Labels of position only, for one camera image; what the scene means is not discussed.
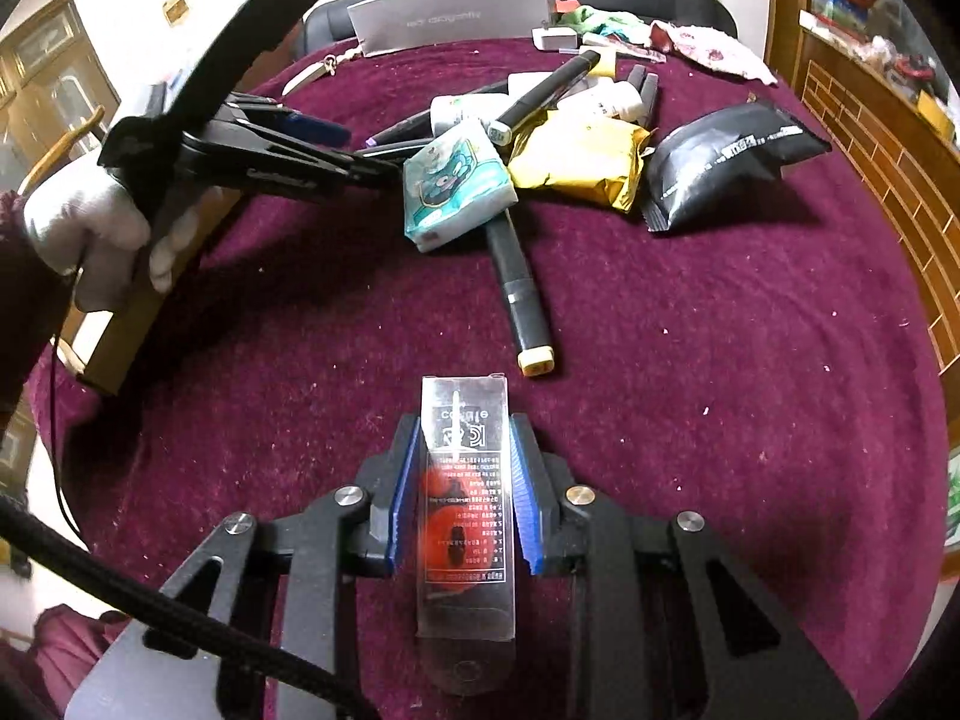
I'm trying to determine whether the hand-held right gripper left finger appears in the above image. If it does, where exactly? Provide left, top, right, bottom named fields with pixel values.
left=150, top=412, right=421, bottom=720

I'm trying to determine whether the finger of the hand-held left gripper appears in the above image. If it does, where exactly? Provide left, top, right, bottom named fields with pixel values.
left=247, top=131, right=406, bottom=202
left=225, top=94, right=350, bottom=145

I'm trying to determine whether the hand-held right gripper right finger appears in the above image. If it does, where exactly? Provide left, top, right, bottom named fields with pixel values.
left=508, top=412, right=860, bottom=720

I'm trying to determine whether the clear plastic box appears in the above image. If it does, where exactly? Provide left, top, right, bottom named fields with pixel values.
left=416, top=373, right=518, bottom=695

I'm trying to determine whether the tissue pack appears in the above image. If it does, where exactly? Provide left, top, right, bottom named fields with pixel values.
left=401, top=118, right=520, bottom=254

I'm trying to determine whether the cardboard tray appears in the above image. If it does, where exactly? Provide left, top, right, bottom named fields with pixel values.
left=79, top=187, right=241, bottom=397

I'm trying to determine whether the yellow cracker packet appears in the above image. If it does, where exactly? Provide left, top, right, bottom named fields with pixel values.
left=508, top=109, right=653, bottom=215

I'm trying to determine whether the person's left forearm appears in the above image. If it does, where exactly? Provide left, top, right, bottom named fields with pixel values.
left=0, top=191, right=76, bottom=413

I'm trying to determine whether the person's left hand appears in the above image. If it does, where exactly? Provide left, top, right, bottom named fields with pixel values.
left=22, top=157, right=203, bottom=312

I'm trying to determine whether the white key fob with tassel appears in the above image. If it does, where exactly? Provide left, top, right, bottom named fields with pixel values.
left=281, top=41, right=365, bottom=97

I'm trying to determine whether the black marker purple cap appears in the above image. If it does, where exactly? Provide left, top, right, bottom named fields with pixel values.
left=366, top=79, right=511, bottom=151

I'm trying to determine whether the white bottle green label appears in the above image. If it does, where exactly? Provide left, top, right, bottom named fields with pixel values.
left=431, top=94, right=511, bottom=132

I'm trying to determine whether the wooden chair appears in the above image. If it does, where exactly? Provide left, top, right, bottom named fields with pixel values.
left=19, top=105, right=106, bottom=196

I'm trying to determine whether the wooden glass-door cabinet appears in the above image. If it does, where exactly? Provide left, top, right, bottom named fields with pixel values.
left=0, top=0, right=121, bottom=196

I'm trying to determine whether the grey flat case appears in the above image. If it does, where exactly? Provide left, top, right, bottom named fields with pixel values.
left=346, top=0, right=557, bottom=59

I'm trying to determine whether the black marker yellow cap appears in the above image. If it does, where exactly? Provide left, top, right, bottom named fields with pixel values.
left=484, top=210, right=557, bottom=378

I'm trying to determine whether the black marker pale cap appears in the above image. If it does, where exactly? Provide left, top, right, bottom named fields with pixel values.
left=486, top=49, right=605, bottom=145

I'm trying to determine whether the maroon tablecloth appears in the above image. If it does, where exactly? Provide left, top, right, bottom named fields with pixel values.
left=34, top=37, right=950, bottom=720

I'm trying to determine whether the white bottle red label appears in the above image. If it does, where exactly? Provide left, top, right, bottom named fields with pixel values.
left=585, top=82, right=646, bottom=121

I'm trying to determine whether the green cloth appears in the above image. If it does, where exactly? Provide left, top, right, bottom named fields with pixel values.
left=570, top=6, right=646, bottom=42

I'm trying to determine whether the black snack packet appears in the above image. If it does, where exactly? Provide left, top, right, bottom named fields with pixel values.
left=643, top=99, right=833, bottom=233

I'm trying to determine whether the floral cloth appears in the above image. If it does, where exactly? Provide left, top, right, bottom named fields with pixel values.
left=649, top=21, right=777, bottom=85

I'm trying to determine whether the brown wooden sideboard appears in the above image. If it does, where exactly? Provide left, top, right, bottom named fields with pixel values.
left=765, top=0, right=960, bottom=376

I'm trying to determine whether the yellow box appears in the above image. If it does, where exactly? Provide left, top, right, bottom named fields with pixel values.
left=919, top=94, right=957, bottom=143

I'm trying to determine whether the black braided cable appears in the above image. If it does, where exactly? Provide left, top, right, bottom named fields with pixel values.
left=0, top=499, right=380, bottom=720

